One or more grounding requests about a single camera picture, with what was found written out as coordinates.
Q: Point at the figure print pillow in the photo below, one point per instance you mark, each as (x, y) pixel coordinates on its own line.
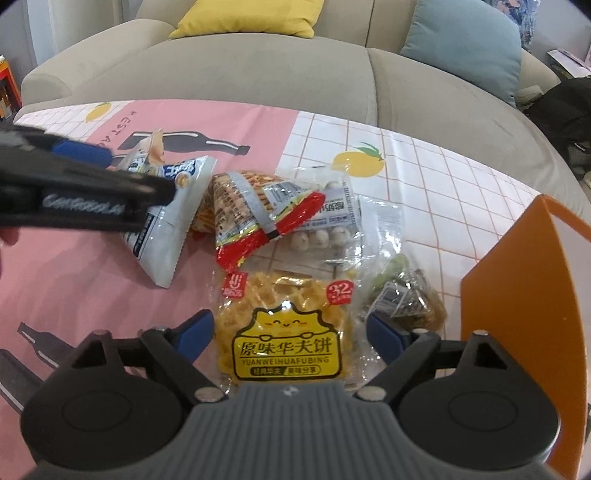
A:
(524, 23)

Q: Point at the beige sofa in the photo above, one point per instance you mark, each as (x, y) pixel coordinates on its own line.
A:
(231, 69)

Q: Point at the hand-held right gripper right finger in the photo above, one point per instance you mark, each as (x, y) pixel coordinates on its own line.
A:
(385, 337)

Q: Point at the green brown snack packet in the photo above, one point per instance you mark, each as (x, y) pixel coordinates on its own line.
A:
(406, 300)

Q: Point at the yellow pillow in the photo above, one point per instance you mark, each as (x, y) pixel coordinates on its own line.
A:
(244, 16)

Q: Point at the white blue snack packet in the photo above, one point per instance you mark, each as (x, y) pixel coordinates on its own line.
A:
(166, 244)

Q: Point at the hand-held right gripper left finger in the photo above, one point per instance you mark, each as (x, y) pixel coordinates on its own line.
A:
(194, 334)

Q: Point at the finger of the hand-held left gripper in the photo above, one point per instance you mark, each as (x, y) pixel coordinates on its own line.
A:
(81, 152)
(138, 187)

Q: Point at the orange cardboard box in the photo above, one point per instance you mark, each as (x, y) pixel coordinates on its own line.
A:
(531, 323)

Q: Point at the blue pillow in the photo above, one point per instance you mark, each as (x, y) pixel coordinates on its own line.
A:
(466, 41)

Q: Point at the pink checked printed tablecloth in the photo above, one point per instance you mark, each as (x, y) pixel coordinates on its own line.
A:
(69, 277)

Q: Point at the red-edged cracker packet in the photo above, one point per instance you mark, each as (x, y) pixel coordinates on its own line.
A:
(244, 207)

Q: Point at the yellow waffle packet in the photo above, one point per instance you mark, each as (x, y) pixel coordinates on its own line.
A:
(286, 337)

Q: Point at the black backpack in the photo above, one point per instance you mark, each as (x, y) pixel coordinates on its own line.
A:
(568, 120)

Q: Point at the clear packet of white balls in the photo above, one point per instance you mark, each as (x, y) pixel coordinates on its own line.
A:
(323, 235)

